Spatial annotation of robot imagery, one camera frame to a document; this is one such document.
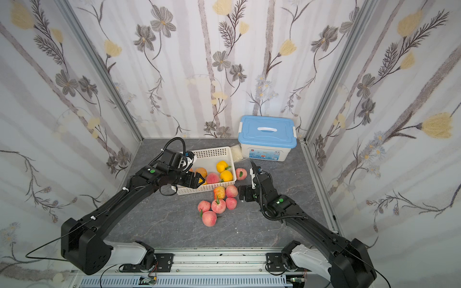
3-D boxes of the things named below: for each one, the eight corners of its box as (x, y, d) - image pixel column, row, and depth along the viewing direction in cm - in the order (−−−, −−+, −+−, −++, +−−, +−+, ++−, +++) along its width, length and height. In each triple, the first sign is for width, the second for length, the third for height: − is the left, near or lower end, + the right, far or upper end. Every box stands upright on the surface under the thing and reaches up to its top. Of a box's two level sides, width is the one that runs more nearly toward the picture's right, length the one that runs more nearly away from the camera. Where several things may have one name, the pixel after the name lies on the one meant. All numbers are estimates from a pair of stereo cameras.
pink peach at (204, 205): (198, 214, 90) (197, 210, 86) (199, 204, 93) (198, 200, 89) (210, 214, 90) (209, 210, 86) (211, 204, 93) (210, 200, 89)
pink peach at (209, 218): (202, 227, 85) (200, 223, 81) (204, 214, 89) (202, 210, 85) (216, 227, 85) (215, 223, 81) (217, 214, 89) (216, 210, 85)
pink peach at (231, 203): (226, 210, 90) (225, 207, 86) (226, 201, 93) (226, 197, 90) (236, 211, 90) (236, 207, 86) (236, 201, 93) (236, 197, 90)
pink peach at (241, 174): (239, 182, 101) (239, 177, 96) (233, 175, 104) (233, 170, 99) (247, 178, 103) (247, 173, 98) (241, 171, 106) (242, 165, 101)
